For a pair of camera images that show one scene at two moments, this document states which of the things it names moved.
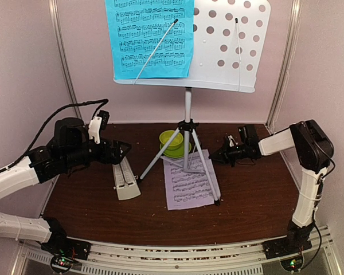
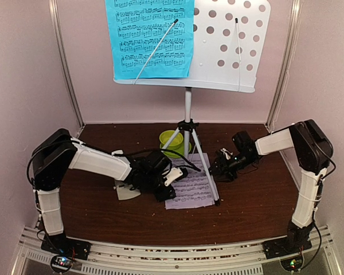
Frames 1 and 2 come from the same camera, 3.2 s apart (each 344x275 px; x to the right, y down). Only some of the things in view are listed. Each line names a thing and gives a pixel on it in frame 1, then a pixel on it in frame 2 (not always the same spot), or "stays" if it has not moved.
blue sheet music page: x=136 y=27 stays
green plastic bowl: x=176 y=142 stays
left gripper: x=114 y=158 -> x=164 y=196
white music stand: x=227 y=43 stays
